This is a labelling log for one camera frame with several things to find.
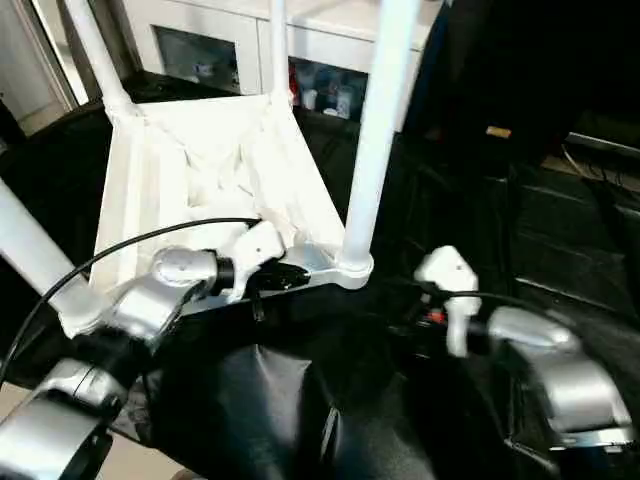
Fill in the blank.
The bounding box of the grey curtain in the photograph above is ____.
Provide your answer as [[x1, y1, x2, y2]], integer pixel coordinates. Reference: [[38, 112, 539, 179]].
[[60, 0, 136, 86]]

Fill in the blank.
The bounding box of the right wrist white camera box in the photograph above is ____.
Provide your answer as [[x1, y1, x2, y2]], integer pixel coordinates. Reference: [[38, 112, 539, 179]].
[[413, 245, 483, 359]]

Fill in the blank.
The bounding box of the black plastic mat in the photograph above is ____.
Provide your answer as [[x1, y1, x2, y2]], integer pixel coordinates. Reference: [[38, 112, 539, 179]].
[[0, 70, 640, 480]]

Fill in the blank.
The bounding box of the small white jar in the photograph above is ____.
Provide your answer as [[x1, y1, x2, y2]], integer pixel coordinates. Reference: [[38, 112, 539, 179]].
[[334, 90, 356, 121]]

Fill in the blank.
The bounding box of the white plastic table top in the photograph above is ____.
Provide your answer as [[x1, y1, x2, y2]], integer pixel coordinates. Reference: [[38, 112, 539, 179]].
[[55, 92, 376, 339]]

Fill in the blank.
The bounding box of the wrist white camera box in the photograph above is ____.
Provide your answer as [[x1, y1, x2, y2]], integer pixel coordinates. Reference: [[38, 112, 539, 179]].
[[215, 220, 288, 303], [413, 245, 483, 359]]

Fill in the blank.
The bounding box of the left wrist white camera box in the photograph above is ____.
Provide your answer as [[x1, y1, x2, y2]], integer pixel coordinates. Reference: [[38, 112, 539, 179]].
[[215, 220, 288, 303]]

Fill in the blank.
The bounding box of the white glass-door cabinet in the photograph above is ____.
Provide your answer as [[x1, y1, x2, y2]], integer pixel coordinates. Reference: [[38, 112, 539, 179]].
[[115, 0, 436, 131]]

